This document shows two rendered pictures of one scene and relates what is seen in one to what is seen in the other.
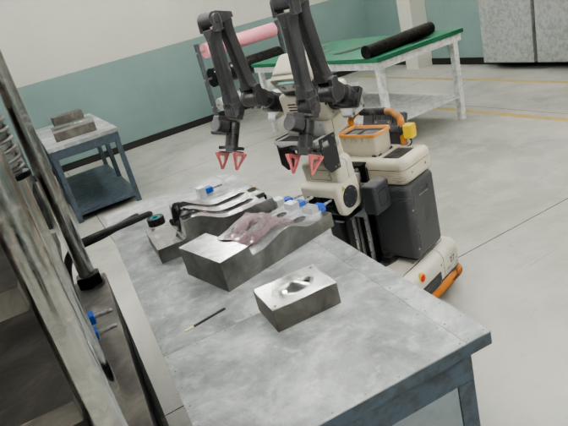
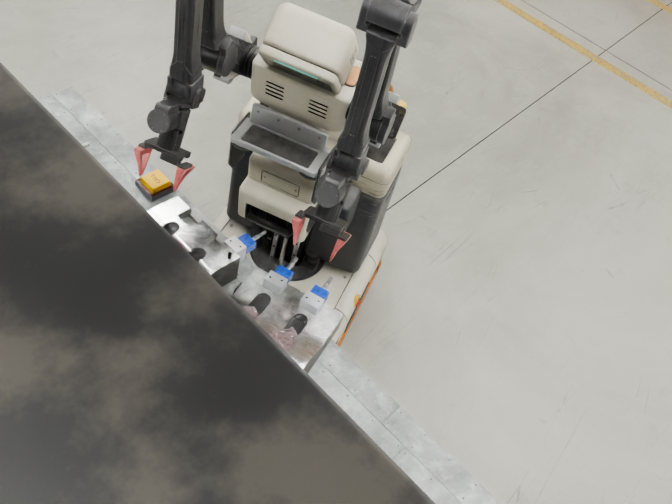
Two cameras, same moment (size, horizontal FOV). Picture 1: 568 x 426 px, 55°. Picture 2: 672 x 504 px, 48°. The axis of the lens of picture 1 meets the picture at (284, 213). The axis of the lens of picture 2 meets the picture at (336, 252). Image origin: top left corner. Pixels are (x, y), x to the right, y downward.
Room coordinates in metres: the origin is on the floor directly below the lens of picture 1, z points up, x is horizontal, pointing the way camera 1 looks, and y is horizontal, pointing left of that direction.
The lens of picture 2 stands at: (0.98, 0.61, 2.36)
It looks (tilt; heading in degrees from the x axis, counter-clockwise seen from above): 48 degrees down; 321
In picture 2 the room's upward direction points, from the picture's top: 17 degrees clockwise
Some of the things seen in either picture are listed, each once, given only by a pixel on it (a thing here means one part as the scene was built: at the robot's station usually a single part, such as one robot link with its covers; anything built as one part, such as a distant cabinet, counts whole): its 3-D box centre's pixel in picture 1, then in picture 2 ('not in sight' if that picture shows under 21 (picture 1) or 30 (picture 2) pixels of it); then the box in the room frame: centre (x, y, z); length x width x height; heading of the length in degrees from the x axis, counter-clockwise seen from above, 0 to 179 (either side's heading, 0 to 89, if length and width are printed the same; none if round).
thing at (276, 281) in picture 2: (300, 203); (283, 273); (2.01, -0.07, 0.86); 0.13 x 0.05 x 0.05; 126
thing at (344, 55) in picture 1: (348, 83); not in sight; (6.17, -1.09, 0.51); 2.40 x 1.13 x 1.02; 26
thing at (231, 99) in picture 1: (221, 68); (188, 18); (2.36, 0.09, 1.40); 0.11 x 0.06 x 0.43; 42
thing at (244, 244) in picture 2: (289, 199); (247, 242); (2.16, -0.03, 0.83); 0.13 x 0.05 x 0.05; 110
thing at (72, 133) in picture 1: (82, 156); not in sight; (6.27, 2.08, 0.46); 1.90 x 0.70 x 0.92; 22
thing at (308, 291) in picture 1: (296, 296); not in sight; (1.36, 0.03, 0.84); 0.20 x 0.15 x 0.07; 109
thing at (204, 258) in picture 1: (259, 236); (247, 358); (1.80, 0.11, 0.86); 0.50 x 0.26 x 0.11; 126
